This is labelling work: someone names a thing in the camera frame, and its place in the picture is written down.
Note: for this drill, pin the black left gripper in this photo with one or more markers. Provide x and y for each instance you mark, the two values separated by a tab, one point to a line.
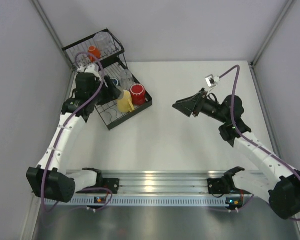
110	87

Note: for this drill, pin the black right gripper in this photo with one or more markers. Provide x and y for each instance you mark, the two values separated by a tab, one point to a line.
198	103

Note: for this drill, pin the dark blue mug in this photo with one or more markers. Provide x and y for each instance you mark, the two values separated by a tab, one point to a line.
115	81

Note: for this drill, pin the yellow mug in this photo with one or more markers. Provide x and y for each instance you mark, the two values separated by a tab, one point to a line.
124	102

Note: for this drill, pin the clear glass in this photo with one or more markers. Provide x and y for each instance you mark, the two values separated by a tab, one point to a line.
126	79
82	59
102	41

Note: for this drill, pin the red mug black handle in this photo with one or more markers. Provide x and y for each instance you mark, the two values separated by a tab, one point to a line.
138	94

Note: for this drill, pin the black wire dish rack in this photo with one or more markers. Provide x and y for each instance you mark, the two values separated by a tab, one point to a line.
111	63

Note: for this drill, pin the orange small cup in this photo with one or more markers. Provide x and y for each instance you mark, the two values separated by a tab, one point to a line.
92	49

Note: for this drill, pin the olive green small cup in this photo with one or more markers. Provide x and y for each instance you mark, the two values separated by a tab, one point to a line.
120	92

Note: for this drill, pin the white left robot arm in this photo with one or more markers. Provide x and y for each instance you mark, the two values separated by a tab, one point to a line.
49	179

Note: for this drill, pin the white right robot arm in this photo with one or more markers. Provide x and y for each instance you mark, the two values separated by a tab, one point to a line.
280	185

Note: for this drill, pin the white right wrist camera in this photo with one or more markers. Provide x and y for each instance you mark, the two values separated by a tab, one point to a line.
212	81

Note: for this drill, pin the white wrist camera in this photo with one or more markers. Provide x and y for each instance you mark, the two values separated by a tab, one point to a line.
212	81
92	68

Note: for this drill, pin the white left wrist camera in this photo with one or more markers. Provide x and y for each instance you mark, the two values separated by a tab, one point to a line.
92	68

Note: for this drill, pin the aluminium mounting rail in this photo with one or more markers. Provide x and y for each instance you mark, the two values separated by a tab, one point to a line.
163	183

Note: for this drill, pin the slotted cable duct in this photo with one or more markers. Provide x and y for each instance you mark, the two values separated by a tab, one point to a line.
152	201

